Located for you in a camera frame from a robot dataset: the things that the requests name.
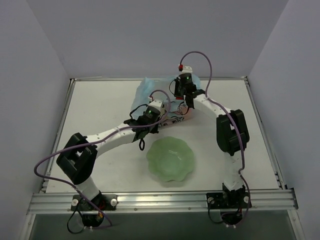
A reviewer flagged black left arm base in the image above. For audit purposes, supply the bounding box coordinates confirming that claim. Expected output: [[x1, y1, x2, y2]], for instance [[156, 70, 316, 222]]
[[70, 192, 118, 230]]

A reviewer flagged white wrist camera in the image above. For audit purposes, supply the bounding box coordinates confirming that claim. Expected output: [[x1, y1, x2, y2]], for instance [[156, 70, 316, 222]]
[[178, 64, 193, 74], [148, 99, 164, 111]]

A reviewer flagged blue printed plastic bag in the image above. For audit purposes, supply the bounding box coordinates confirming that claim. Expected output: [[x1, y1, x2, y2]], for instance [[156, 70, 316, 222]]
[[131, 75, 194, 128]]

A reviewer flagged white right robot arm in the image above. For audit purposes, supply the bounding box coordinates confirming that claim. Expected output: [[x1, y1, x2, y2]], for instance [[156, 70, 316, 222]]
[[174, 73, 250, 207]]

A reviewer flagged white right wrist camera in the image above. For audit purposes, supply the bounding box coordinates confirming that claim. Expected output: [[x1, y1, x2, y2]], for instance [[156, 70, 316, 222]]
[[178, 64, 193, 74]]

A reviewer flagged aluminium table frame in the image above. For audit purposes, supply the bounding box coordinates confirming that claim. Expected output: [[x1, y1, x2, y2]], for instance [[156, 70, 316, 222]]
[[26, 76, 299, 240]]

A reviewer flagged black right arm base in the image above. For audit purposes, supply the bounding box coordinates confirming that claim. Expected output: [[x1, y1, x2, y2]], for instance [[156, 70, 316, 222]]
[[206, 184, 252, 229]]

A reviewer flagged green scalloped glass bowl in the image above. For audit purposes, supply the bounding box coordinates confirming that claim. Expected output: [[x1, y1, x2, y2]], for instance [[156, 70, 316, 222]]
[[145, 136, 197, 189]]

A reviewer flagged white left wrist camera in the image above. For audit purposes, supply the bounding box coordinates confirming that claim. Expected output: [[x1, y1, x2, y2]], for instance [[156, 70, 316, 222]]
[[148, 99, 164, 111]]

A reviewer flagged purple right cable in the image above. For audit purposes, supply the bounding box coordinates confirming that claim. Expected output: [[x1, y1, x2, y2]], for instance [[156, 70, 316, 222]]
[[178, 51, 251, 226]]

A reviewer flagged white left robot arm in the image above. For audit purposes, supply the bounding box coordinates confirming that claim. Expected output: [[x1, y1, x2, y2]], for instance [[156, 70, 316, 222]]
[[56, 100, 165, 210]]

